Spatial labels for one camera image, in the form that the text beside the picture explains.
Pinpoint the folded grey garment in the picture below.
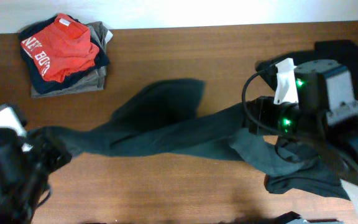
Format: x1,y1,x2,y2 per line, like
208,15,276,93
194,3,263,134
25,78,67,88
30,21,113,98

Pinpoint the folded orange printed t-shirt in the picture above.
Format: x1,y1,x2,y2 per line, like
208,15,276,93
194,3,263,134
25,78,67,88
21,13,99,83

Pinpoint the dark teal t-shirt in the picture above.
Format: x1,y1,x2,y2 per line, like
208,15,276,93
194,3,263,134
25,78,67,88
47,78,351,200

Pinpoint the folded navy blue garment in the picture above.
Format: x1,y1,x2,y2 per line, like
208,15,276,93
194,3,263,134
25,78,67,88
18,16,109,94

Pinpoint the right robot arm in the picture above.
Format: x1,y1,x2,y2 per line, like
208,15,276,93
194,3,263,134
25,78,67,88
242,58,358,216

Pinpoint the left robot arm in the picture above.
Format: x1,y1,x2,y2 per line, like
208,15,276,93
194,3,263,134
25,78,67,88
0,128,71,223

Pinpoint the black garment pile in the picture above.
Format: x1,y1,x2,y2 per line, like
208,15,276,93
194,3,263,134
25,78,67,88
255,40,358,100

